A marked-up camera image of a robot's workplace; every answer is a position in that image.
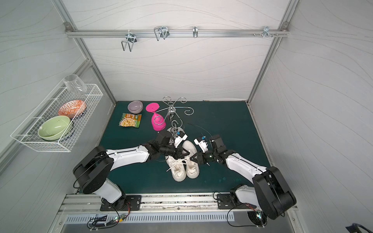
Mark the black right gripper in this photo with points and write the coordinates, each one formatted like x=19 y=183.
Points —
x=200 y=157

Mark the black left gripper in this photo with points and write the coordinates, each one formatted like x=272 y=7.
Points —
x=177 y=151

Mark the white shoelace of shoe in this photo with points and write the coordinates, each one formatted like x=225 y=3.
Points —
x=176 y=163

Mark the white knit sneaker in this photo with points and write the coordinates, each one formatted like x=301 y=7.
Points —
x=192 y=168
x=178 y=172

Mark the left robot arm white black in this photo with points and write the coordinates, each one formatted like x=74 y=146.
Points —
x=93 y=170

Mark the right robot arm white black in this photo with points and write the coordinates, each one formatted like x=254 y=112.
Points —
x=270 y=193

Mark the pink plastic wine glass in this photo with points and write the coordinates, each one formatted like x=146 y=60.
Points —
x=157 y=121

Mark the chrome glass holder stand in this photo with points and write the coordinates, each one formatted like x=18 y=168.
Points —
x=172 y=115

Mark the green dark table mat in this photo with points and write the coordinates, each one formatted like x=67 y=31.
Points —
x=231 y=120

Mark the green snack packet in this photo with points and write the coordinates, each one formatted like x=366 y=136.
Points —
x=130 y=120

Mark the lilac ceramic bowl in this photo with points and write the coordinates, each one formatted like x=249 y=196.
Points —
x=135 y=107

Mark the orange patterned bowl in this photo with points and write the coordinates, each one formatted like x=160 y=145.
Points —
x=72 y=109

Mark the green ceramic bowl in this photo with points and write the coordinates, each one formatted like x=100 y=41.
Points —
x=55 y=128

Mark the clear drinking glass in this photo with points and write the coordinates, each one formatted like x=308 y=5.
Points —
x=75 y=85

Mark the metal double hook left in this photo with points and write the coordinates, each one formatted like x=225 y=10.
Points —
x=130 y=40

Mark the metal double hook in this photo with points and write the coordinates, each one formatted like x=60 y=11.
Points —
x=130 y=40
x=161 y=32

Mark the metal double hook middle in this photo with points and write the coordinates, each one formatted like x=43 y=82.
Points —
x=161 y=32

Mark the small metal hook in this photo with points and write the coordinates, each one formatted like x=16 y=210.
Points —
x=195 y=31

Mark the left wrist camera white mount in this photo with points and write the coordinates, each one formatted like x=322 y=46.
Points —
x=180 y=137

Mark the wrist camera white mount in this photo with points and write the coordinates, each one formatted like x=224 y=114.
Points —
x=200 y=141
x=180 y=137

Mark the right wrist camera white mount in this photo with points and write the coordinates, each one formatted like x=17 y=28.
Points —
x=200 y=141

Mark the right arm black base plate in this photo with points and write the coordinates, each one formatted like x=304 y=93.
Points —
x=229 y=201

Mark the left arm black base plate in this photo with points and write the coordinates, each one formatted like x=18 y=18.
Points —
x=129 y=202

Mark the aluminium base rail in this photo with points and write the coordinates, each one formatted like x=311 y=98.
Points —
x=150 y=203

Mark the white wire wall basket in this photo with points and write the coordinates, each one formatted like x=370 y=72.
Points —
x=27 y=132

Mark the aluminium crossbar rail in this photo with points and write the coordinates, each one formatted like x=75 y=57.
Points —
x=202 y=33

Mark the metal hook bracket right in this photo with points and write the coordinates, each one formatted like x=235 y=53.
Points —
x=266 y=33

